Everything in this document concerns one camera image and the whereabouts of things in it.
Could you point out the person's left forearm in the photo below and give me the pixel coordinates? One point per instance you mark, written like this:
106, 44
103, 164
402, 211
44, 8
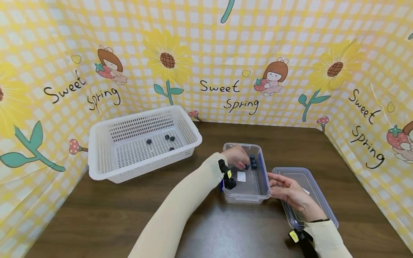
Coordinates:
180, 211

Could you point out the person's left fingers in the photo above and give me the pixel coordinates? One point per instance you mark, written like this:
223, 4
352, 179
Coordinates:
241, 163

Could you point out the black wrist band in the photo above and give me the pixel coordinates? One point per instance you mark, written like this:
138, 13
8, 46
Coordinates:
227, 177
303, 242

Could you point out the person's right forearm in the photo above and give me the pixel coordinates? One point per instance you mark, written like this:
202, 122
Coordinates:
327, 240

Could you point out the clear plastic container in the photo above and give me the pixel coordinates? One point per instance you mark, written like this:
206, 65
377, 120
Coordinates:
250, 186

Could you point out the person's right thumb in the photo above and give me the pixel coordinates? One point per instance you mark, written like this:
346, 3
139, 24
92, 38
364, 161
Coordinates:
280, 178

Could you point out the person's right fingers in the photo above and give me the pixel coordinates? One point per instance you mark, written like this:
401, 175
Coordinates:
277, 192

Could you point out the person's right hand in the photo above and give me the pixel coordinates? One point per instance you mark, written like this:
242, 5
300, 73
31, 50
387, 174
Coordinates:
295, 195

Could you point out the white perforated plastic basket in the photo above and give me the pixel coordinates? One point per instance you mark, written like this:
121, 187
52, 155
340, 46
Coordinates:
106, 157

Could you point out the clear plastic lid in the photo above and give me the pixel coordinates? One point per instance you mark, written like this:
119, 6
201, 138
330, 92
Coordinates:
309, 186

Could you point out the person's left hand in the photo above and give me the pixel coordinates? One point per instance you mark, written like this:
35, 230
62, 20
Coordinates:
235, 156

